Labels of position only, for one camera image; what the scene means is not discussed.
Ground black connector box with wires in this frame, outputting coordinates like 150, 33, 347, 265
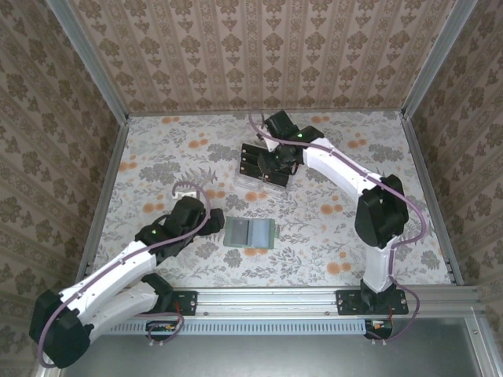
144, 320, 180, 342
363, 318, 395, 341

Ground floral patterned table cover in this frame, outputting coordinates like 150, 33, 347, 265
84, 112, 453, 288

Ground slotted grey cable duct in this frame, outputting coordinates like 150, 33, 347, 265
105, 318, 369, 336

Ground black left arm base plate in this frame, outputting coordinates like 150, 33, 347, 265
127, 290, 198, 317

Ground thin aluminium wall rail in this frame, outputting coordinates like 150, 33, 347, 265
127, 108, 406, 117

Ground aluminium corner post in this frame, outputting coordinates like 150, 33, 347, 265
400, 0, 479, 119
43, 0, 131, 125

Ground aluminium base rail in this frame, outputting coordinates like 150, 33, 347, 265
82, 286, 483, 317

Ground grey sheet metal panel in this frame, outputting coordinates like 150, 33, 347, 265
62, 317, 483, 377

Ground aluminium lower frame bar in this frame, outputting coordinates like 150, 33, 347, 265
463, 313, 502, 377

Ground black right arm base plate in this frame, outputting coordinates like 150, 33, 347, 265
336, 289, 409, 317

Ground grey-green card holder wallet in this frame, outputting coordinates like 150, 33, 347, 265
224, 215, 281, 250

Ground aluminium side rail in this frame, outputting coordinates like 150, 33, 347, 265
400, 113, 464, 287
75, 117, 131, 290

